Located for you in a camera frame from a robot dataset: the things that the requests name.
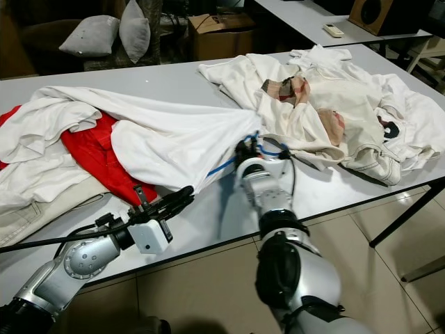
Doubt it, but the plain white shirt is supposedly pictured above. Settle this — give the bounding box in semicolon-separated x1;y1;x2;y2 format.
0;86;258;196

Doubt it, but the plain red shirt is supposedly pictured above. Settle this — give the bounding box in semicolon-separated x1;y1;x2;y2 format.
0;104;154;208

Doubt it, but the white long sleeve garment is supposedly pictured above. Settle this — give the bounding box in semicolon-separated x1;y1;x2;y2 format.
198;45;445;171

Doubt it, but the open cardboard box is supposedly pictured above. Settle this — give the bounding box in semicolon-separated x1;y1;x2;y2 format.
188;13;257;62

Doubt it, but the grey robot leg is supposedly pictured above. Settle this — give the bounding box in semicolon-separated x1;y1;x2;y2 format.
125;317;171;334

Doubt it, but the cream crumpled garment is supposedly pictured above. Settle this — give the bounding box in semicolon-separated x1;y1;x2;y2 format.
0;157;74;248

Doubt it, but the white remote control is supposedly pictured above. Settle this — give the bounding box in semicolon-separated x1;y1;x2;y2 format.
323;23;347;38

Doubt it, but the grey square pillow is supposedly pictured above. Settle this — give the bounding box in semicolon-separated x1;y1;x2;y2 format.
120;0;152;65
58;15;120;58

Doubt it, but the black table leg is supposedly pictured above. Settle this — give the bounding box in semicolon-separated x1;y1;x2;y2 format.
369;186;445;249

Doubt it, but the wooden speaker black cone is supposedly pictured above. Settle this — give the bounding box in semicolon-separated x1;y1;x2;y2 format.
348;0;407;35

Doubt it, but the dark sofa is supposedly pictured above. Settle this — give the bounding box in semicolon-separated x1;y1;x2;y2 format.
17;0;192;74

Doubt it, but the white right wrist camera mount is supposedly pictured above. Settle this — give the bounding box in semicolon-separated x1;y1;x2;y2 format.
235;157;286;183

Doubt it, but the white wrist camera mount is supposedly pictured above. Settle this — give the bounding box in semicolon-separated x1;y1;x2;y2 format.
235;157;286;183
132;218;173;255

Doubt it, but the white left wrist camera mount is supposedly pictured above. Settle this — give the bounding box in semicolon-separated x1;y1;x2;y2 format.
132;218;173;255

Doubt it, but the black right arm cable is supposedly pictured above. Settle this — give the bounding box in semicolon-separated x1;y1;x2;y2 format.
264;143;297;201

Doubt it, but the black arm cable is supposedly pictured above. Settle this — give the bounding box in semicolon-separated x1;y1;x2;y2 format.
264;143;297;201
0;219;136;253

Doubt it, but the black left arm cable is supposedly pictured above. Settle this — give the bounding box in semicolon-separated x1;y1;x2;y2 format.
0;219;136;253

